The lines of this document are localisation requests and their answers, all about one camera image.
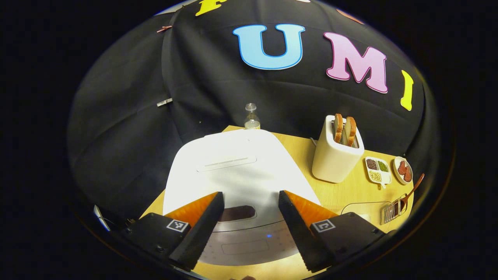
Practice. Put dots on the toasted bread slice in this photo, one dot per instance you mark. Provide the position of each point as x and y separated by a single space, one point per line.
338 128
351 131

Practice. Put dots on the brown wooden spoon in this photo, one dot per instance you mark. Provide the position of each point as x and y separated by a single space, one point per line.
412 190

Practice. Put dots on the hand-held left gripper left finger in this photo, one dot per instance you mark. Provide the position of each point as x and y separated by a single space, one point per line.
200 229

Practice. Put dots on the silver metal clip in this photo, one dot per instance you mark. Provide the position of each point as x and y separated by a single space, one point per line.
164 102

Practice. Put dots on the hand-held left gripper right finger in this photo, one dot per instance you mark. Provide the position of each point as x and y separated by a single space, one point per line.
297 229

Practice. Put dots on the white divided bean dish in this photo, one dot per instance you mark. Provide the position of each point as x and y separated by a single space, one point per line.
379 171

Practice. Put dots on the white toaster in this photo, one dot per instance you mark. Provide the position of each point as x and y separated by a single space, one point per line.
334 163

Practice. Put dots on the red clothes peg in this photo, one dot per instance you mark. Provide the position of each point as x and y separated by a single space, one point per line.
164 28

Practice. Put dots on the white rice cooker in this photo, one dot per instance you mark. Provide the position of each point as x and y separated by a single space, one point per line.
241 171

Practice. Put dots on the black backdrop cloth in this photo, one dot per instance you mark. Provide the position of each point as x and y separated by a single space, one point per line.
128 116

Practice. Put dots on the white round plate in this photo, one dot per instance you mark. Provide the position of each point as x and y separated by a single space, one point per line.
396 169

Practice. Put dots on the red meat slice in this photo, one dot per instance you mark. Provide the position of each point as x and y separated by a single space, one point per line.
407 175
402 168

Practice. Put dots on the clear plastic bottle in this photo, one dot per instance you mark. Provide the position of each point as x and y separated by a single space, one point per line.
252 116

